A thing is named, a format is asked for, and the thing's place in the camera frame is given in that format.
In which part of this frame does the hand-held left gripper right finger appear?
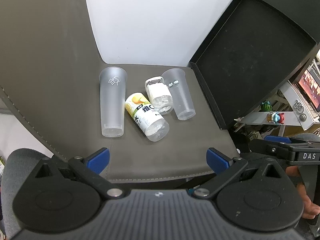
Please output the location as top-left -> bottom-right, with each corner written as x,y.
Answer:
193,147 -> 287,200

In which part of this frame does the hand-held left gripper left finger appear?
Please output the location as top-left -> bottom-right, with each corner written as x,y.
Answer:
32,147 -> 124,200

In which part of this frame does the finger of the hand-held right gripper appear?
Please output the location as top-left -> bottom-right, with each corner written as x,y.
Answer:
249,139 -> 295,161
264,135 -> 292,144

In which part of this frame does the tall frosted plastic cup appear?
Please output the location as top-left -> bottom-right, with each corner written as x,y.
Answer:
99,66 -> 128,138

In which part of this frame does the short frosted plastic cup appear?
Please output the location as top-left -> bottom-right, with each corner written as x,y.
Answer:
161,68 -> 196,121

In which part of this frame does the person's right hand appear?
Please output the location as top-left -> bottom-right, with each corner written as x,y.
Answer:
285,166 -> 320,221

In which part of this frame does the blue and red toy figurine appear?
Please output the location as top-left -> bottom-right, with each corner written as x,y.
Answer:
266,111 -> 286,125

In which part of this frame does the white shelf unit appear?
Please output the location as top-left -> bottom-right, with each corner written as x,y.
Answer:
234,79 -> 320,132

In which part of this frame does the display screen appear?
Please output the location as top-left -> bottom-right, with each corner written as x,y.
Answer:
295,69 -> 320,112

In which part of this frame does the yellow label plastic bottle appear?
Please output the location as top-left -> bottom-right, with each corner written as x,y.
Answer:
125,92 -> 170,142

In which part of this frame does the black shallow tray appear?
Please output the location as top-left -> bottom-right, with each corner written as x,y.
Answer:
188,0 -> 318,131

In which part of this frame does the small white label bottle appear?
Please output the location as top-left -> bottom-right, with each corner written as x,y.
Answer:
145,75 -> 175,116

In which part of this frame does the grey leather desk mat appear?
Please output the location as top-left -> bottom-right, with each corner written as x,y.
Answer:
0,0 -> 241,183

